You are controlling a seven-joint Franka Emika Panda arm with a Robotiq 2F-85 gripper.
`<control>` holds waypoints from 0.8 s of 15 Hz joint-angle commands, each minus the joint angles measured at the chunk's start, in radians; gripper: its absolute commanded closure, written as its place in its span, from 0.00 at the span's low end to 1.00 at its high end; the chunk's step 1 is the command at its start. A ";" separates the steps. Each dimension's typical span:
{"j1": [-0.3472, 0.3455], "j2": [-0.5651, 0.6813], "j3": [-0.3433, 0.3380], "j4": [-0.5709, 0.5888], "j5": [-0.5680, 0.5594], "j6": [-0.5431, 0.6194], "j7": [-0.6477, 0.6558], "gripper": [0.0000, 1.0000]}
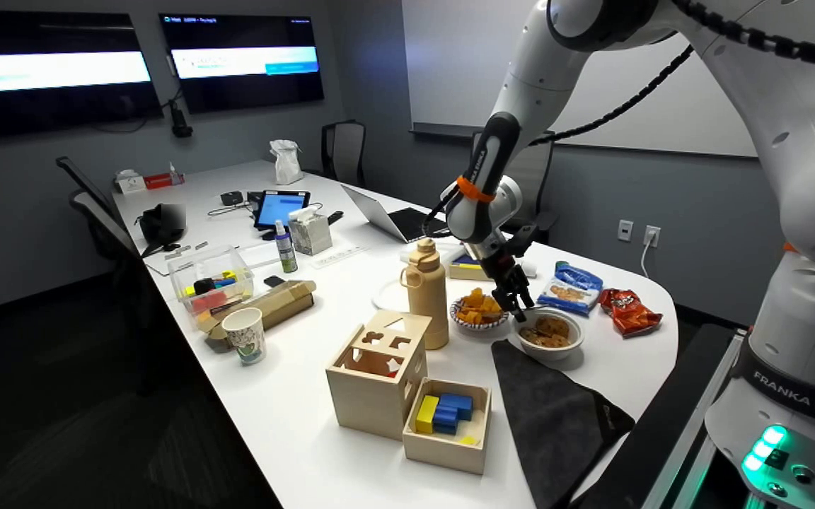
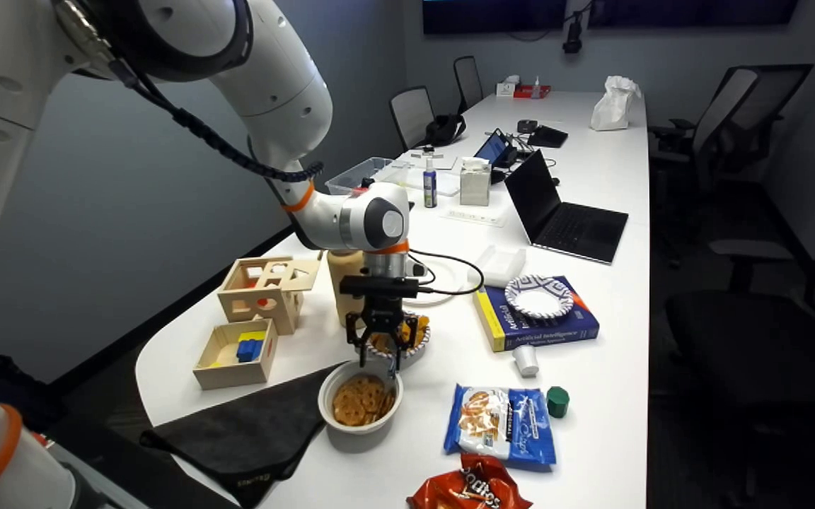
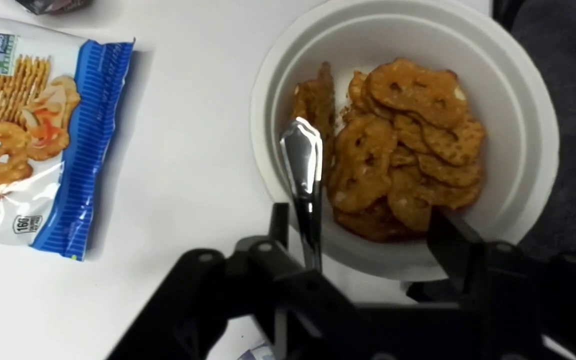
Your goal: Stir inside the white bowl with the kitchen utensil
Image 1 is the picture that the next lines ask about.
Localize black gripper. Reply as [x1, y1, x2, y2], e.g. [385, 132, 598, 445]
[479, 235, 537, 322]

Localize white bowl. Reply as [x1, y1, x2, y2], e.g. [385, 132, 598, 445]
[510, 306, 587, 360]

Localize patterned small bowl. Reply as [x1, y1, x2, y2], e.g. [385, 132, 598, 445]
[448, 288, 515, 343]

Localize pretzels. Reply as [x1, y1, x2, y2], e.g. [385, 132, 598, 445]
[520, 316, 576, 347]

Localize orange crackers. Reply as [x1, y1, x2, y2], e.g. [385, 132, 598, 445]
[455, 292, 508, 329]

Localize blue snack bag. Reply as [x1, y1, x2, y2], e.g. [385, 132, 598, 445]
[534, 259, 607, 320]

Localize blue box with yellow edge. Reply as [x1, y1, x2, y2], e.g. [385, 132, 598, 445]
[444, 251, 492, 283]

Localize red chip bag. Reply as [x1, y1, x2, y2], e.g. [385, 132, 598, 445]
[598, 286, 665, 340]

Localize black cloth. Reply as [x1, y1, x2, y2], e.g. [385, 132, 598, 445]
[489, 336, 636, 509]

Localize blue block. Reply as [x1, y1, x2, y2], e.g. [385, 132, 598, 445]
[430, 389, 479, 436]

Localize white paper plate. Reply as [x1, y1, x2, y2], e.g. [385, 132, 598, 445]
[370, 281, 410, 313]

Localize yellow block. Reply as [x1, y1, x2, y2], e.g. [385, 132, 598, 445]
[410, 392, 443, 436]

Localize wooden tray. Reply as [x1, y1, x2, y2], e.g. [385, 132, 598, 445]
[400, 375, 495, 474]

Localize black laptop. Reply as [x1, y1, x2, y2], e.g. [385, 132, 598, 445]
[341, 182, 448, 247]

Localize wooden shape sorter box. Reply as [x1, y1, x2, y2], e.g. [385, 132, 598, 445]
[324, 307, 433, 440]

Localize white tissue box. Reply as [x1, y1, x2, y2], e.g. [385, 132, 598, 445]
[285, 206, 338, 257]

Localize small spray bottle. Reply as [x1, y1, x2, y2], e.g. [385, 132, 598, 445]
[274, 220, 301, 278]

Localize brown cardboard box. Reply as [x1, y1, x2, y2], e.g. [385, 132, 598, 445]
[202, 278, 319, 344]

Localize whiteboard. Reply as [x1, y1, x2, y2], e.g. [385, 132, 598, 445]
[401, 0, 758, 162]

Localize tablet with blue screen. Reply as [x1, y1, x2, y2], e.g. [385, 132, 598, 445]
[252, 186, 315, 231]

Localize white plastic bag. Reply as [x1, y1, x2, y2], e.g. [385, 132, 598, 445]
[267, 135, 305, 186]

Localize paper cup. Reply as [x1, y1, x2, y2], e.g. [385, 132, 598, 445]
[219, 306, 268, 367]

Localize clear plastic bin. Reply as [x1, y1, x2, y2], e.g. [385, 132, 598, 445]
[165, 247, 259, 320]

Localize black bag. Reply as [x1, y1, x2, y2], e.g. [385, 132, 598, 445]
[137, 201, 189, 251]

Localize red flat item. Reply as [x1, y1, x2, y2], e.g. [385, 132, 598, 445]
[143, 166, 185, 191]

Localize black webcam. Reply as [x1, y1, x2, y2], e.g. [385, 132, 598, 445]
[165, 94, 195, 142]

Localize small white box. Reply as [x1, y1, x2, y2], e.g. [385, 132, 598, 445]
[113, 166, 150, 197]

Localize grey office chair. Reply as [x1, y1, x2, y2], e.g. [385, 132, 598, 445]
[55, 152, 121, 214]

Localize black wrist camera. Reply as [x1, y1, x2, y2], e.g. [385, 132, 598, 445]
[495, 220, 544, 259]

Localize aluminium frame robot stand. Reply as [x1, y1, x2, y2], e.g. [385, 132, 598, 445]
[639, 329, 751, 509]

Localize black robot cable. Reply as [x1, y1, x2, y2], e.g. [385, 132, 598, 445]
[527, 0, 815, 149]

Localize wall monitor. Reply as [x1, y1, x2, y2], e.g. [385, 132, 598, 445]
[158, 12, 329, 112]
[0, 8, 161, 143]

